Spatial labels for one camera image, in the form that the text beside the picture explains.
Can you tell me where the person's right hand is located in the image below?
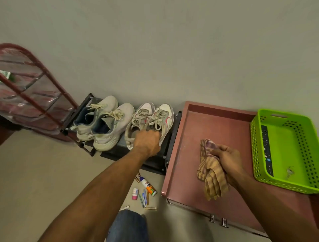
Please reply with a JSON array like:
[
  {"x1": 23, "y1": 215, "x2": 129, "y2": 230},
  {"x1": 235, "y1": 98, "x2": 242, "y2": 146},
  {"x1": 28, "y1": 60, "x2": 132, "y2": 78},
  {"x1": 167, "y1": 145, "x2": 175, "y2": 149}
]
[{"x1": 210, "y1": 144, "x2": 246, "y2": 189}]

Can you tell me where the person's left hand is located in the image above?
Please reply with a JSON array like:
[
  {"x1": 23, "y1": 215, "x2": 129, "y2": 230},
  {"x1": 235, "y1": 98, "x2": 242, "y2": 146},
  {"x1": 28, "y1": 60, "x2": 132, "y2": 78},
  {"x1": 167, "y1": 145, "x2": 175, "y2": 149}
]
[{"x1": 133, "y1": 129, "x2": 162, "y2": 158}]

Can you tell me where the striped yellow cleaning cloth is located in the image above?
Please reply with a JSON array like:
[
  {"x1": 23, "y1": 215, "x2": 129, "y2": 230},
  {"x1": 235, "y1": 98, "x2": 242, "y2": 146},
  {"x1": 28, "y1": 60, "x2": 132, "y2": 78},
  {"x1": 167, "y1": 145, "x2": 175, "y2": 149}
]
[{"x1": 197, "y1": 139, "x2": 230, "y2": 201}]

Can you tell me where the white pink sneaker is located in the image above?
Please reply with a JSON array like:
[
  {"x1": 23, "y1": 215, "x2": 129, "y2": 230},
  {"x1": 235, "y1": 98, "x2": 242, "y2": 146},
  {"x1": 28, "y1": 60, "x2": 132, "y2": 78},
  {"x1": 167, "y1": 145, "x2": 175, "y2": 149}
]
[
  {"x1": 148, "y1": 103, "x2": 175, "y2": 146},
  {"x1": 124, "y1": 102, "x2": 156, "y2": 151}
]

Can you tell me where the black remote control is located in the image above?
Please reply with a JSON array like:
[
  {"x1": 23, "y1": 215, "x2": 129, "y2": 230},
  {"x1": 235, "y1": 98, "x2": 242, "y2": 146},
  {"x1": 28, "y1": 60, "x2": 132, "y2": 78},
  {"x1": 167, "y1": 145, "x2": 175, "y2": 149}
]
[{"x1": 260, "y1": 125, "x2": 274, "y2": 177}]

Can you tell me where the grey-blue sneaker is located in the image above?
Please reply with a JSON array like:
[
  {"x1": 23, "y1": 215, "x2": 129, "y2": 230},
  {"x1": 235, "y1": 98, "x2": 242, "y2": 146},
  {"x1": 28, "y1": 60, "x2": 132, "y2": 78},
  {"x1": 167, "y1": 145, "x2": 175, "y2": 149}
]
[
  {"x1": 91, "y1": 102, "x2": 135, "y2": 152},
  {"x1": 70, "y1": 95, "x2": 119, "y2": 141}
]

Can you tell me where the white orange glue tube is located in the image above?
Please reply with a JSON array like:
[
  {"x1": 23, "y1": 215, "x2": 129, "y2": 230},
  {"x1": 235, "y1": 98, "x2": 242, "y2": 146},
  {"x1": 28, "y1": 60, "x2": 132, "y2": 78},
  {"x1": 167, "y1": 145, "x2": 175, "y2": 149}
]
[{"x1": 139, "y1": 176, "x2": 158, "y2": 197}]

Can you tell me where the red-brown drawer cabinet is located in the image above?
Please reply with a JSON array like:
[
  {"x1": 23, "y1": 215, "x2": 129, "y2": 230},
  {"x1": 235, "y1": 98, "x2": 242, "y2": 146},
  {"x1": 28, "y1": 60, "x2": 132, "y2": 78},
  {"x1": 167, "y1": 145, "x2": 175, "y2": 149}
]
[{"x1": 161, "y1": 101, "x2": 319, "y2": 237}]

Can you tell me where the person's left forearm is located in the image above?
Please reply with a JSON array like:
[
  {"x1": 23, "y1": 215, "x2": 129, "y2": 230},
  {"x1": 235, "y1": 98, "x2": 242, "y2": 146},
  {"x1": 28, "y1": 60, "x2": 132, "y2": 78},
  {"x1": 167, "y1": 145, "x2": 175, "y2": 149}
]
[{"x1": 39, "y1": 147, "x2": 150, "y2": 242}]

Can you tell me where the person's right forearm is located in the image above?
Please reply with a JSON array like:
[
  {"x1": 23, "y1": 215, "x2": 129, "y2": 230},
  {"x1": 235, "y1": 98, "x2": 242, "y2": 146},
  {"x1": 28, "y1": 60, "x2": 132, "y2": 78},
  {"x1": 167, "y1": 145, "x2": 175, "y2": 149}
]
[{"x1": 234, "y1": 172, "x2": 319, "y2": 242}]

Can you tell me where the black shoe rack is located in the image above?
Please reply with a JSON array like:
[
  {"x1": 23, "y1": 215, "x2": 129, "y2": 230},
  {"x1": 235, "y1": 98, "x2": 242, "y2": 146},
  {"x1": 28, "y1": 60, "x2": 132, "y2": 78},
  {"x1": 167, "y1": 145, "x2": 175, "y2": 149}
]
[{"x1": 61, "y1": 93, "x2": 182, "y2": 175}]

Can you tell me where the green plastic basket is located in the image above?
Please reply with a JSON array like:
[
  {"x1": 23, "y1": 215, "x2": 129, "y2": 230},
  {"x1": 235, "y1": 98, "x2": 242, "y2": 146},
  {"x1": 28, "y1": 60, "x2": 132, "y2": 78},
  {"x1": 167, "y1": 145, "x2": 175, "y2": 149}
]
[{"x1": 250, "y1": 108, "x2": 319, "y2": 195}]

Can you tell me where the red metal rack plastic-wrapped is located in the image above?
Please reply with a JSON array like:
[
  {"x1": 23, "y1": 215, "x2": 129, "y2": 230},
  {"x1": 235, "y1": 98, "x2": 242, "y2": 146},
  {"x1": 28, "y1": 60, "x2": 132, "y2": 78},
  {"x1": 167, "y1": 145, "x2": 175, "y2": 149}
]
[{"x1": 0, "y1": 43, "x2": 79, "y2": 143}]

